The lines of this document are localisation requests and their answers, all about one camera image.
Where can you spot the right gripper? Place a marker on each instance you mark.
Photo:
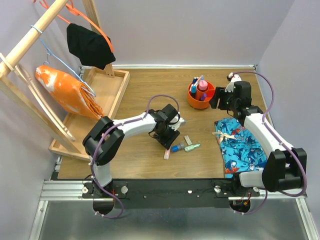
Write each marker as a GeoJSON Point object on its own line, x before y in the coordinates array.
{"type": "Point", "coordinates": [219, 93]}

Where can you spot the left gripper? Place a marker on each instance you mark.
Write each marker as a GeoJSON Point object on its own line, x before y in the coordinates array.
{"type": "Point", "coordinates": [166, 142]}

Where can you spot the blue cap grey glue stick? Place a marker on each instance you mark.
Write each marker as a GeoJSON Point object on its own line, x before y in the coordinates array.
{"type": "Point", "coordinates": [177, 147]}

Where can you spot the yellow cap pink highlighter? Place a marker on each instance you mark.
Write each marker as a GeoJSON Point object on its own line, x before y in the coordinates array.
{"type": "Point", "coordinates": [167, 154]}

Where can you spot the purple cap black highlighter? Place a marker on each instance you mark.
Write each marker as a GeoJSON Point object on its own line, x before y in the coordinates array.
{"type": "Point", "coordinates": [203, 97]}

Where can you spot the small beige eraser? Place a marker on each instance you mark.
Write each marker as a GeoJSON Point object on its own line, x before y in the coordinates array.
{"type": "Point", "coordinates": [188, 141]}

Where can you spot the orange round organizer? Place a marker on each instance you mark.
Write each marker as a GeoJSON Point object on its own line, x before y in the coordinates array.
{"type": "Point", "coordinates": [194, 101]}

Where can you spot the pink cap glue stick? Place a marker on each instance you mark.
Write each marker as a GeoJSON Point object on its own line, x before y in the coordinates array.
{"type": "Point", "coordinates": [203, 86]}

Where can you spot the green highlighter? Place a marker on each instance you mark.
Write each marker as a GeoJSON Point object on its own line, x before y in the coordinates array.
{"type": "Point", "coordinates": [192, 147]}

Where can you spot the blue cap black highlighter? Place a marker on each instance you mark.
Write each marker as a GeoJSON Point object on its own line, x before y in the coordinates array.
{"type": "Point", "coordinates": [193, 90]}

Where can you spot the pink cap white marker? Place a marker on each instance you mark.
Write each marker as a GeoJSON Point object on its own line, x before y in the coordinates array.
{"type": "Point", "coordinates": [199, 79]}

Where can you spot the blue cap white marker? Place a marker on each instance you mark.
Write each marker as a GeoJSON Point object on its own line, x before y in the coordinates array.
{"type": "Point", "coordinates": [194, 80]}

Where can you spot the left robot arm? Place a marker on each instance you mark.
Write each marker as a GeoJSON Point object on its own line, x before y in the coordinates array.
{"type": "Point", "coordinates": [105, 138]}

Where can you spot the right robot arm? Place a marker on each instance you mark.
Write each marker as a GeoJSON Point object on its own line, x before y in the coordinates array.
{"type": "Point", "coordinates": [285, 168]}

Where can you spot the blue shark print shorts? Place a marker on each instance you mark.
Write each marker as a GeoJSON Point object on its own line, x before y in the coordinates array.
{"type": "Point", "coordinates": [240, 150]}

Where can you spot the wooden tray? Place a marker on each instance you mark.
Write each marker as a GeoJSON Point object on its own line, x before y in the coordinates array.
{"type": "Point", "coordinates": [109, 91]}

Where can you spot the orange tie-dye cloth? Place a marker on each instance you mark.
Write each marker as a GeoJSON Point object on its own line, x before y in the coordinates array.
{"type": "Point", "coordinates": [72, 103]}

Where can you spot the black cloth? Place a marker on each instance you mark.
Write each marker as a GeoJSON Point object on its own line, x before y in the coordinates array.
{"type": "Point", "coordinates": [90, 47]}

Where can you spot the wooden clothes rack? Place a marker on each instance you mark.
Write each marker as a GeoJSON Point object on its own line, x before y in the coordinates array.
{"type": "Point", "coordinates": [10, 63]}

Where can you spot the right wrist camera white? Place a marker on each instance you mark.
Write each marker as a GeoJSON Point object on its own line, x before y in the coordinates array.
{"type": "Point", "coordinates": [232, 78]}

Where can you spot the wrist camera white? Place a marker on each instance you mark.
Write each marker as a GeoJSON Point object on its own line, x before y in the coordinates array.
{"type": "Point", "coordinates": [232, 78]}
{"type": "Point", "coordinates": [177, 122]}

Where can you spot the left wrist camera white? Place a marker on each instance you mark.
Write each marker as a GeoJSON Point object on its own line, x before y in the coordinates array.
{"type": "Point", "coordinates": [177, 122]}

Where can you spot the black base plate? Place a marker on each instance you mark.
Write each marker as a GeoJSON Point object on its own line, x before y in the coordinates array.
{"type": "Point", "coordinates": [168, 193]}

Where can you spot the blue wire hanger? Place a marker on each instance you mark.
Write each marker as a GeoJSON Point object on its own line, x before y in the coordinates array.
{"type": "Point", "coordinates": [57, 80]}

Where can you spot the aluminium rail frame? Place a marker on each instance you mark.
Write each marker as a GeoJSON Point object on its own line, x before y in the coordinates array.
{"type": "Point", "coordinates": [63, 214]}

